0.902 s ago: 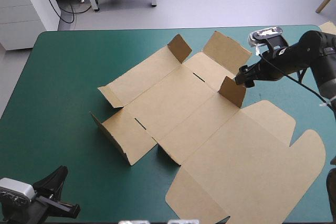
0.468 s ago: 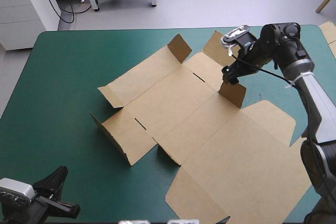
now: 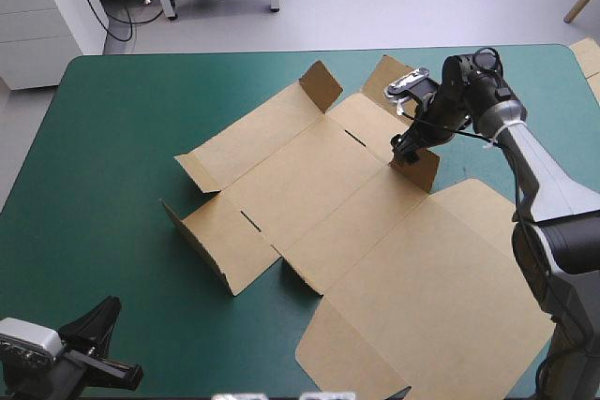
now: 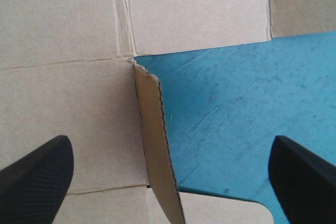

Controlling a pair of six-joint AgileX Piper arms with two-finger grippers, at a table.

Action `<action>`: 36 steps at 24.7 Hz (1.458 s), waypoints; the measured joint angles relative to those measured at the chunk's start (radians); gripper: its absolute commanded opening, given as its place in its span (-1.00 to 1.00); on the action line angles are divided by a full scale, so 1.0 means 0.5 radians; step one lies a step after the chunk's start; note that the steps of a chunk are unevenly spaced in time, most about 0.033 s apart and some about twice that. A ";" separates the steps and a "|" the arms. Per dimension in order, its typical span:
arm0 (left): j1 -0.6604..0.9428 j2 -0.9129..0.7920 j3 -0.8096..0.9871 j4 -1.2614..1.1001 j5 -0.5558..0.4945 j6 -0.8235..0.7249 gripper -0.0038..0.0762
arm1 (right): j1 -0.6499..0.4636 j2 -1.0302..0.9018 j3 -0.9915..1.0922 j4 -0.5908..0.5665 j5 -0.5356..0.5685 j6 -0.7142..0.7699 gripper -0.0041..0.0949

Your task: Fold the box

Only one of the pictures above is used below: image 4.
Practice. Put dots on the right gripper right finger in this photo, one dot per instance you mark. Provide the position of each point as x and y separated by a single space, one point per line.
302 179

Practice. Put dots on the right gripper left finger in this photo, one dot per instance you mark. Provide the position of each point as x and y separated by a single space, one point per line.
36 182

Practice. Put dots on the brown cardboard box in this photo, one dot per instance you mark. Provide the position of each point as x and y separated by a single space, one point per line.
78 77

